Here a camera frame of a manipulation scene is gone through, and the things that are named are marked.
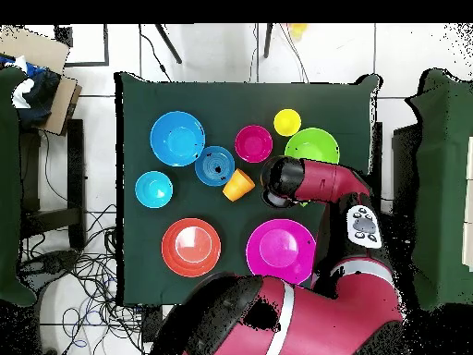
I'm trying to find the small turquoise bowl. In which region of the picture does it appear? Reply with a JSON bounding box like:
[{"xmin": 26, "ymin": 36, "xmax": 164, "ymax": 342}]
[{"xmin": 134, "ymin": 170, "xmax": 175, "ymax": 209}]

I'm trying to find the orange cup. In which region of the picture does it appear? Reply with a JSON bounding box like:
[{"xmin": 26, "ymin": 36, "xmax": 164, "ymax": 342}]
[{"xmin": 222, "ymin": 167, "xmax": 257, "ymax": 203}]

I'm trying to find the black power brick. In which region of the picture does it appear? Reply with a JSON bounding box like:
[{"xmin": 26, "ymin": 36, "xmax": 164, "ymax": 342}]
[{"xmin": 140, "ymin": 304, "xmax": 164, "ymax": 343}]

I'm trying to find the tangle of black cables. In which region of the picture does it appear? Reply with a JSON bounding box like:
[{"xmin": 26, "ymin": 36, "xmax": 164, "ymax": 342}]
[{"xmin": 18, "ymin": 202, "xmax": 164, "ymax": 355}]

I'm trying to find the black pedestal foot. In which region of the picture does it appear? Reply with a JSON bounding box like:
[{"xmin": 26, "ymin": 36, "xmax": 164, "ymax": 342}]
[{"xmin": 21, "ymin": 249, "xmax": 80, "ymax": 276}]

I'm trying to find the ribbed blue bowl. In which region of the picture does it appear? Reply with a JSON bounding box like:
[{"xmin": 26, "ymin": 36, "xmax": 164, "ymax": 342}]
[{"xmin": 194, "ymin": 144, "xmax": 237, "ymax": 188}]

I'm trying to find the black floor cable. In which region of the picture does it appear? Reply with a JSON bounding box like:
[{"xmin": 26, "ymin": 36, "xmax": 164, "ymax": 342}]
[{"xmin": 138, "ymin": 23, "xmax": 173, "ymax": 82}]

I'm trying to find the black tripod leg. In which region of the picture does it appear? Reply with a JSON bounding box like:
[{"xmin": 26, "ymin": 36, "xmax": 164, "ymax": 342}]
[
  {"xmin": 262, "ymin": 23, "xmax": 274, "ymax": 59},
  {"xmin": 154, "ymin": 23, "xmax": 183, "ymax": 65}
]

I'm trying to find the green cloth side table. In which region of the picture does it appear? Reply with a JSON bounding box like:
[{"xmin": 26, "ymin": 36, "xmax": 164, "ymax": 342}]
[
  {"xmin": 0, "ymin": 66, "xmax": 38, "ymax": 308},
  {"xmin": 402, "ymin": 67, "xmax": 473, "ymax": 312}
]

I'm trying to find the green bowl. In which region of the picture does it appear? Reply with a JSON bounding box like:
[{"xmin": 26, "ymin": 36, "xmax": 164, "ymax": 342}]
[{"xmin": 284, "ymin": 127, "xmax": 341, "ymax": 165}]

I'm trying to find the large blue bowl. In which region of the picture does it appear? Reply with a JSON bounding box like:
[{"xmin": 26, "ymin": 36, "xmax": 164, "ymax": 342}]
[{"xmin": 149, "ymin": 110, "xmax": 207, "ymax": 168}]

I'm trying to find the yellow cup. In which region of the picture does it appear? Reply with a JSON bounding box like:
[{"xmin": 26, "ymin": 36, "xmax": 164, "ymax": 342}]
[{"xmin": 273, "ymin": 107, "xmax": 302, "ymax": 138}]

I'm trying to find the black stool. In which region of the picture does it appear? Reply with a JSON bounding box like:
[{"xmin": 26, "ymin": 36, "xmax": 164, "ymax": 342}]
[{"xmin": 19, "ymin": 117, "xmax": 88, "ymax": 249}]

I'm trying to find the orange-red bowl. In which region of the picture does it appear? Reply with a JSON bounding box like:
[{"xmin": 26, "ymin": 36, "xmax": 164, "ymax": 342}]
[{"xmin": 161, "ymin": 216, "xmax": 223, "ymax": 278}]

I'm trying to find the bundle of clothes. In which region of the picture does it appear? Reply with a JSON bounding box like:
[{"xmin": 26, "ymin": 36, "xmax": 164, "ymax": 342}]
[{"xmin": 0, "ymin": 55, "xmax": 64, "ymax": 129}]

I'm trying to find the cardboard box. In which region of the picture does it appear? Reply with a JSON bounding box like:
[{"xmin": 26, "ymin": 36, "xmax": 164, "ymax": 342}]
[{"xmin": 0, "ymin": 24, "xmax": 83, "ymax": 137}]

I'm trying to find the yellow object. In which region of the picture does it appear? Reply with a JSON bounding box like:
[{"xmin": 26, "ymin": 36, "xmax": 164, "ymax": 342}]
[{"xmin": 287, "ymin": 23, "xmax": 309, "ymax": 40}]

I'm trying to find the large pink bowl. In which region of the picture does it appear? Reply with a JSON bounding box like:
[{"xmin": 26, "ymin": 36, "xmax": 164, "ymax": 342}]
[{"xmin": 245, "ymin": 218, "xmax": 318, "ymax": 287}]

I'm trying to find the black square frame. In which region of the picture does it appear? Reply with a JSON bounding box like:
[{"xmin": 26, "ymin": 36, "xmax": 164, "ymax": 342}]
[{"xmin": 55, "ymin": 23, "xmax": 110, "ymax": 67}]

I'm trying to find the small red bowl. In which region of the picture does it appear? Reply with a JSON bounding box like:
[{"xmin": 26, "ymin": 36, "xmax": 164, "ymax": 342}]
[{"xmin": 234, "ymin": 124, "xmax": 273, "ymax": 165}]

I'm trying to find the dark green table cloth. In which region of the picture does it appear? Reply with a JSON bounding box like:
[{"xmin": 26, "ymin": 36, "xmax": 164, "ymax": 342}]
[{"xmin": 114, "ymin": 70, "xmax": 384, "ymax": 309}]

